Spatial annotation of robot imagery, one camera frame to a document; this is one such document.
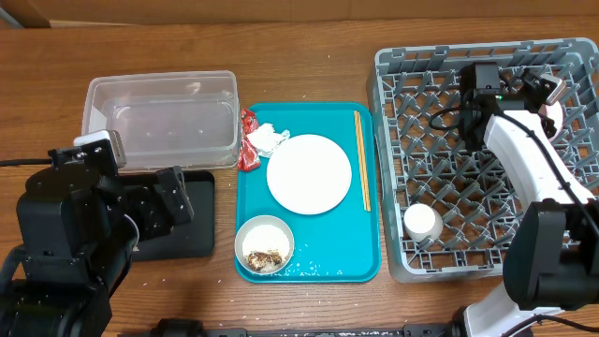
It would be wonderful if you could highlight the red snack wrapper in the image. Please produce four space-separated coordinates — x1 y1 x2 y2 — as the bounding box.
238 110 261 172

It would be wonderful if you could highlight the white tissue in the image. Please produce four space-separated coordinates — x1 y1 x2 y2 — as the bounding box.
247 123 291 158

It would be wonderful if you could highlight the grey bowl with food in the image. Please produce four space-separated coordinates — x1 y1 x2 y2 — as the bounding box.
234 215 295 276

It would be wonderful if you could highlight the white round plate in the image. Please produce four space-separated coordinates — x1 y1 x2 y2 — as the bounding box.
266 134 353 215

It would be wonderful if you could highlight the wooden chopstick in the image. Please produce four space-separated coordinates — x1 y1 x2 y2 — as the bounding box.
356 110 373 212
353 110 370 212

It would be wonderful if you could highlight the white cup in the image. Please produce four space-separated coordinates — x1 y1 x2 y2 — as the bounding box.
403 203 444 242

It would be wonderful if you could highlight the pink bowl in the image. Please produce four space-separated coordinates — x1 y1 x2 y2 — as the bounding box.
538 103 564 141

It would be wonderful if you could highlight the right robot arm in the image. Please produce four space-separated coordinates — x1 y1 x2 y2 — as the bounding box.
457 62 598 336

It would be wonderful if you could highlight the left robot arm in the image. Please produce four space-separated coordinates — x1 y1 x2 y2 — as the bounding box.
1 164 194 336

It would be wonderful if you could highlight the grey dishwasher rack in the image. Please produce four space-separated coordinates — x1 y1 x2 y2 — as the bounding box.
367 37 598 283

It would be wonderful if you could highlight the clear plastic bin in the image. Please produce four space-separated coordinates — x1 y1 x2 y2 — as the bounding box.
81 70 241 172

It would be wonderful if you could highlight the black plastic tray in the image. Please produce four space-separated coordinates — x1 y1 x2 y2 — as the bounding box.
133 170 215 261

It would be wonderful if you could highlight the teal serving tray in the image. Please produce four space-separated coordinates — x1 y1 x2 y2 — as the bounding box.
236 102 382 284

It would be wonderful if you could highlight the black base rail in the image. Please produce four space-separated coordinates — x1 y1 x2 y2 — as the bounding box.
116 317 464 337

